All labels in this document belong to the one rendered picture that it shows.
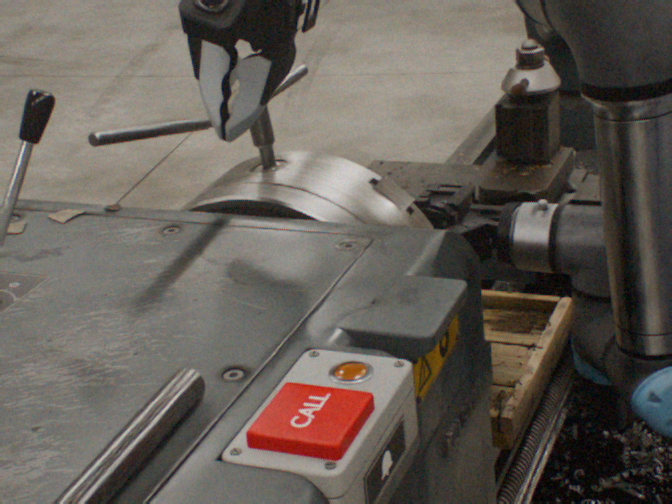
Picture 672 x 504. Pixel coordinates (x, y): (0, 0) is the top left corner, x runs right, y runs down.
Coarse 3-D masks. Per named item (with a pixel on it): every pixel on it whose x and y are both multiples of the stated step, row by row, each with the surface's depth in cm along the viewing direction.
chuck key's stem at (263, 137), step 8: (264, 112) 121; (256, 120) 121; (264, 120) 121; (256, 128) 122; (264, 128) 122; (256, 136) 122; (264, 136) 122; (272, 136) 122; (256, 144) 122; (264, 144) 122; (272, 144) 123; (264, 152) 123; (272, 152) 123; (264, 160) 123; (272, 160) 123; (264, 168) 124; (272, 168) 123
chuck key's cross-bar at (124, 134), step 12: (300, 72) 128; (288, 84) 126; (180, 120) 111; (192, 120) 112; (204, 120) 114; (96, 132) 101; (108, 132) 102; (120, 132) 104; (132, 132) 105; (144, 132) 106; (156, 132) 108; (168, 132) 109; (180, 132) 111; (96, 144) 101; (108, 144) 103
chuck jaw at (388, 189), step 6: (384, 180) 129; (390, 180) 129; (378, 186) 124; (384, 186) 125; (390, 186) 128; (396, 186) 129; (378, 192) 124; (384, 192) 124; (390, 192) 125; (396, 192) 128; (402, 192) 129; (390, 198) 124; (396, 198) 125; (402, 198) 128; (408, 198) 129; (396, 204) 124; (402, 204) 125; (408, 204) 125; (402, 210) 124
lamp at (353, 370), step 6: (342, 366) 82; (348, 366) 82; (354, 366) 82; (360, 366) 82; (336, 372) 82; (342, 372) 81; (348, 372) 81; (354, 372) 81; (360, 372) 81; (366, 372) 81; (348, 378) 81
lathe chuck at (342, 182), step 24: (240, 168) 127; (288, 168) 123; (312, 168) 123; (336, 168) 123; (360, 168) 125; (312, 192) 118; (336, 192) 119; (360, 192) 121; (360, 216) 118; (384, 216) 120; (408, 216) 123
